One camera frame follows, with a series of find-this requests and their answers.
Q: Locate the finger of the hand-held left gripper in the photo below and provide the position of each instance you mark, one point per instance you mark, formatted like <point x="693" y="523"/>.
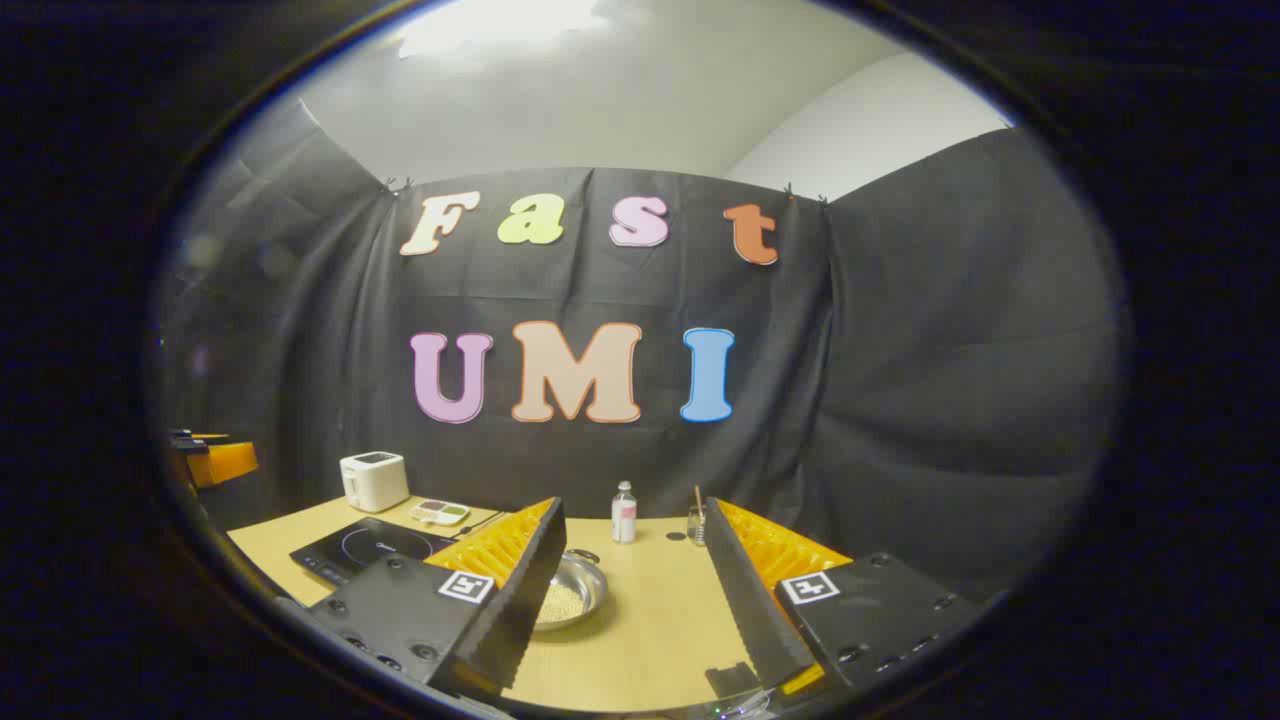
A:
<point x="225" y="463"/>

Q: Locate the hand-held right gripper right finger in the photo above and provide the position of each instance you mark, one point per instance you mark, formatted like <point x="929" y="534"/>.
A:
<point x="755" y="610"/>

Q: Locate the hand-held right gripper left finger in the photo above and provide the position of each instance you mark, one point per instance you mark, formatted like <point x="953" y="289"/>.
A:
<point x="525" y="600"/>

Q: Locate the stainless steel pot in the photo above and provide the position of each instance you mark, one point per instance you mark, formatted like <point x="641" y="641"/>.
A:
<point x="588" y="590"/>

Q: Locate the black induction cooktop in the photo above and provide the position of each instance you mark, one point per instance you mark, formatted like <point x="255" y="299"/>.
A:
<point x="370" y="548"/>

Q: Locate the pile of soybeans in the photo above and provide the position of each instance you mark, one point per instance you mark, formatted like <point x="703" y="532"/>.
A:
<point x="563" y="602"/>

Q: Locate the glass cup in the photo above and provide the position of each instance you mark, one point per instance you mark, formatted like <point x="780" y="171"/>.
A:
<point x="696" y="527"/>

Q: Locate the white divided dish with beans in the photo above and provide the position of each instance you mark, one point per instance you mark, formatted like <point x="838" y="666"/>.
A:
<point x="438" y="512"/>

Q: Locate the small clear bottle pink label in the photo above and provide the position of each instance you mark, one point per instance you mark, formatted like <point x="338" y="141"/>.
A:
<point x="624" y="515"/>

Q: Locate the white toaster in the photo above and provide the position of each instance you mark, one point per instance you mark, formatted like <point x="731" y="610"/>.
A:
<point x="375" y="485"/>

